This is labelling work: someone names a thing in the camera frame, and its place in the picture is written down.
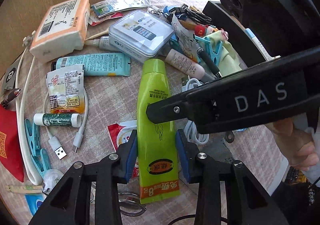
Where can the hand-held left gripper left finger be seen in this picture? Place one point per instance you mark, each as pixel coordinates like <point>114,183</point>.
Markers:
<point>131,160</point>

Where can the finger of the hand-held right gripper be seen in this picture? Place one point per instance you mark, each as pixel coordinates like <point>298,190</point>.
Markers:
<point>170,110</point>

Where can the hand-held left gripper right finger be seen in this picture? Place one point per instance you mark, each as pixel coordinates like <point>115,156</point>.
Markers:
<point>183,160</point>

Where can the green tube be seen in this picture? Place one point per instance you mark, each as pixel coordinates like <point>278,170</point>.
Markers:
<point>155,85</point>

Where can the black tray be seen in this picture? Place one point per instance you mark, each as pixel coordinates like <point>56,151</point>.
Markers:
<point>225,25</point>

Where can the clear plastic case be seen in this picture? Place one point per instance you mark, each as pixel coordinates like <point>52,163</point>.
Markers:
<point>142,35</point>

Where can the person's right hand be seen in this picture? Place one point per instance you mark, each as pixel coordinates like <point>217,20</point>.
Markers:
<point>300,150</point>

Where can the red white creamer sachet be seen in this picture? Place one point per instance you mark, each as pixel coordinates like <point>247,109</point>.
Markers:
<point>120,135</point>

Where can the light green cloth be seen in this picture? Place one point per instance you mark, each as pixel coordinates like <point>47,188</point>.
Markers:
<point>230,60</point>

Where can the beige foundation tube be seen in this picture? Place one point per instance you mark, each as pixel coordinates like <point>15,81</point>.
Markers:
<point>185,63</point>

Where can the white tube blue print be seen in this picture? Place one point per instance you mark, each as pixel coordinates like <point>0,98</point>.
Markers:
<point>260,46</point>

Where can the black marker pen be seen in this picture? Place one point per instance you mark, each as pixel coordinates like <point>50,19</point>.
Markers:
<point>208,62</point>

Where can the teal clothespin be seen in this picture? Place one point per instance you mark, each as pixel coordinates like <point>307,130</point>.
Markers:
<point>42,162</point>
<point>208,46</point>
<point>31,135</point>

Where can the white printed sachet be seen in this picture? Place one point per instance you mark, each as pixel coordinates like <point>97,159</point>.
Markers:
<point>183,37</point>

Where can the crumpled clear plastic bag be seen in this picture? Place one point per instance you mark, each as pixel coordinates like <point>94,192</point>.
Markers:
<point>52,177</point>

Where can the green white lip balm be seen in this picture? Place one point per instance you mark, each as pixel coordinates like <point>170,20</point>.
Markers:
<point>57,119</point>

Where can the small toy figurine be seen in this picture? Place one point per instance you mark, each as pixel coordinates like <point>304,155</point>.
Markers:
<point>202,30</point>

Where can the teal cream tube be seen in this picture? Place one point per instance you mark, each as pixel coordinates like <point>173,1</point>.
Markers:
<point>95,65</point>

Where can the small clear tube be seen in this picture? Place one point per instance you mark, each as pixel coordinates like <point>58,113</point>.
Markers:
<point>103,43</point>

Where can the small creamer sachet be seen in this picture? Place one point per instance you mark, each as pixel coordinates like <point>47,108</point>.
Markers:
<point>66,87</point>

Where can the blue tissue pack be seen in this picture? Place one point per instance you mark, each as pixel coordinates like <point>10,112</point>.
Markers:
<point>35,203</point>

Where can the wooden clothespin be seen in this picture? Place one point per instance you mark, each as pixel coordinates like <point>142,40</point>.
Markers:
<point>22,188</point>

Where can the flat red sachet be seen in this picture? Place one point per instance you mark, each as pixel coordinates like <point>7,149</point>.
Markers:
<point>100,20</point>

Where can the blue-green printed leaflet packet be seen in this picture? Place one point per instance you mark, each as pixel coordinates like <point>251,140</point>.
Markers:
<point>117,3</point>

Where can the red envelope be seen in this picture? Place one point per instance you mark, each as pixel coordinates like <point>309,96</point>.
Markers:
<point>10,145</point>

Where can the dark pen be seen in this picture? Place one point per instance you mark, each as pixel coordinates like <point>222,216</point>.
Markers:
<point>12,95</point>

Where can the orange tissue pack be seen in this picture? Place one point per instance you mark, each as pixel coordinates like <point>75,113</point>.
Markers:
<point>60,27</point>

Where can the grey sachet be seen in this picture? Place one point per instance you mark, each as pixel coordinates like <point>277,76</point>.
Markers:
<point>10,76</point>

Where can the small flower beads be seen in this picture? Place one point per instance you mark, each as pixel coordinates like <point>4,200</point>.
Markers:
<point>27,40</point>

